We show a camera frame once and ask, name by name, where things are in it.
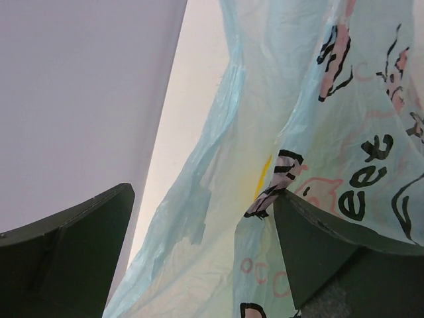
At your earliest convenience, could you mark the yellow banana bunch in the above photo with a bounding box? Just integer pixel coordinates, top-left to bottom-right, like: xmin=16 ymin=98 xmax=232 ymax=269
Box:
xmin=254 ymin=155 xmax=272 ymax=198

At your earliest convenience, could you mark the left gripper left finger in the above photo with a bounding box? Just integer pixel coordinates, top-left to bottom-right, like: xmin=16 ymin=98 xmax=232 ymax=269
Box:
xmin=1 ymin=183 xmax=135 ymax=317

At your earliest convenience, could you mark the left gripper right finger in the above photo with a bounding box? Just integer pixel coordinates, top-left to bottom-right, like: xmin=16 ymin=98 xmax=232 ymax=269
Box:
xmin=274 ymin=192 xmax=423 ymax=317

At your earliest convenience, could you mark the light blue plastic bag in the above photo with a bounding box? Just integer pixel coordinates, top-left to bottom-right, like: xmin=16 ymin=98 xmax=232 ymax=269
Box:
xmin=104 ymin=1 xmax=423 ymax=317

